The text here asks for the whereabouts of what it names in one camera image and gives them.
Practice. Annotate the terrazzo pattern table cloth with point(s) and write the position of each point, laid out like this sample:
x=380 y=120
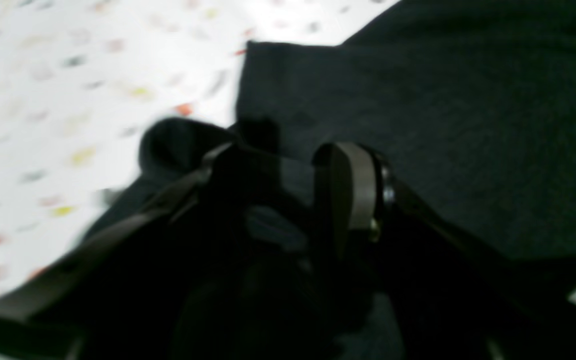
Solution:
x=93 y=125

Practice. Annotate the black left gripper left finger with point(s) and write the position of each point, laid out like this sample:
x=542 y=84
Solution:
x=164 y=283

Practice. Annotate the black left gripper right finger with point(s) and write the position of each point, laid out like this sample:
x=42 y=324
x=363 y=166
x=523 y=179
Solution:
x=454 y=296

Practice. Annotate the black T-shirt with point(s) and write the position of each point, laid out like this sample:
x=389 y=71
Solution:
x=331 y=310

